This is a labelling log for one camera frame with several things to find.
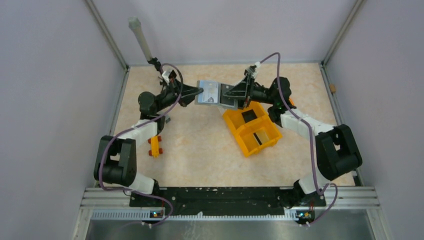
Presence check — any yellow plastic bin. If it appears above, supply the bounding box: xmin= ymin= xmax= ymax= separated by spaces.
xmin=222 ymin=101 xmax=283 ymax=158

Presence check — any black card in yellow bin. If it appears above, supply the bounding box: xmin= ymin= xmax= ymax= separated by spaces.
xmin=241 ymin=109 xmax=258 ymax=123

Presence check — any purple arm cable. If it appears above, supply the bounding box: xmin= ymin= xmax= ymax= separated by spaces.
xmin=259 ymin=52 xmax=339 ymax=227
xmin=97 ymin=62 xmax=185 ymax=228

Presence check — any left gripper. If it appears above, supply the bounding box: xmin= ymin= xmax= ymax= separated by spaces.
xmin=154 ymin=78 xmax=204 ymax=113

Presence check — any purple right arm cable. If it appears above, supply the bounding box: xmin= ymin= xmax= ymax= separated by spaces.
xmin=259 ymin=52 xmax=339 ymax=227

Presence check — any yellow toy brick car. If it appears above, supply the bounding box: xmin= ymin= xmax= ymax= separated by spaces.
xmin=148 ymin=135 xmax=163 ymax=158

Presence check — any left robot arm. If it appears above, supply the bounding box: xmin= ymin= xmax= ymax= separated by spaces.
xmin=93 ymin=79 xmax=204 ymax=207

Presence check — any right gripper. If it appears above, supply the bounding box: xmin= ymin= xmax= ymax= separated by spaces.
xmin=222 ymin=74 xmax=277 ymax=111

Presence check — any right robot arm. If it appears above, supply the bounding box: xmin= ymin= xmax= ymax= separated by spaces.
xmin=222 ymin=65 xmax=363 ymax=206

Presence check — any black mini tripod with tube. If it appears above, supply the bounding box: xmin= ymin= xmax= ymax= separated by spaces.
xmin=128 ymin=16 xmax=162 ymax=75

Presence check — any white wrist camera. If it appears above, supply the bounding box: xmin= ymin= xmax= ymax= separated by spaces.
xmin=161 ymin=69 xmax=177 ymax=84
xmin=244 ymin=61 xmax=262 ymax=79

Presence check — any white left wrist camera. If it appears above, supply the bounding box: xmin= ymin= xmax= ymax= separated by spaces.
xmin=161 ymin=69 xmax=177 ymax=84

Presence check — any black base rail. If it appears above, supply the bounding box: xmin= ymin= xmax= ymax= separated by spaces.
xmin=129 ymin=186 xmax=326 ymax=216

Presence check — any grey leather card holder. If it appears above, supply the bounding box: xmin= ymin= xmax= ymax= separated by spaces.
xmin=194 ymin=80 xmax=238 ymax=110

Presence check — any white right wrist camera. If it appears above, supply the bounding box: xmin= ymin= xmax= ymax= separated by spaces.
xmin=244 ymin=61 xmax=262 ymax=79

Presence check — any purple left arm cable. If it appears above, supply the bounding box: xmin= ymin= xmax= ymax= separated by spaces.
xmin=97 ymin=62 xmax=185 ymax=228

